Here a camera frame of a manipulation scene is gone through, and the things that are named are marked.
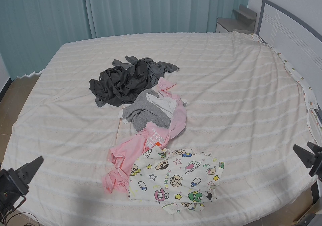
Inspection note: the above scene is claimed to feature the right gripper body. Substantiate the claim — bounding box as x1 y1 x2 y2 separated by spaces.
309 152 322 178

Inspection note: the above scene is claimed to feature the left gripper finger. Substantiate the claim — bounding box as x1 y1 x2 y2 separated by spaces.
15 156 44 186

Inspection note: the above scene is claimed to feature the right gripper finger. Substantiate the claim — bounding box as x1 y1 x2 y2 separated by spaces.
307 142 322 155
293 144 316 169

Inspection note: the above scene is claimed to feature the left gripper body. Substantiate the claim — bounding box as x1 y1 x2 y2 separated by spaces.
0 168 29 197

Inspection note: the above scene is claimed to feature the pink printed T-shirt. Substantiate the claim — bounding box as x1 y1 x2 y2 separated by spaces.
102 77 188 194

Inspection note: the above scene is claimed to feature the bed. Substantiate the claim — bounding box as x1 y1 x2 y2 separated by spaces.
0 0 322 226

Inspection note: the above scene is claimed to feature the black garment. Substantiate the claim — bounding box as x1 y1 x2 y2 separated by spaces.
89 55 180 108

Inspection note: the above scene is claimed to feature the grey garment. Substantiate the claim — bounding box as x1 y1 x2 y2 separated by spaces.
118 89 174 133

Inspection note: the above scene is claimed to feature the white printed pyjama top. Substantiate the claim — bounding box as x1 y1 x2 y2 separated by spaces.
127 148 225 214

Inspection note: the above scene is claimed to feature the grey bedside table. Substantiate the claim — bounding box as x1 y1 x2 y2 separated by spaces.
216 4 257 35

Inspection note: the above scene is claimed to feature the blue-green curtain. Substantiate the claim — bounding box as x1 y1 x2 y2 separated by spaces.
0 0 252 80

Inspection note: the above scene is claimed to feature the black cable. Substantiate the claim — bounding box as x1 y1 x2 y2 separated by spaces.
6 196 41 226

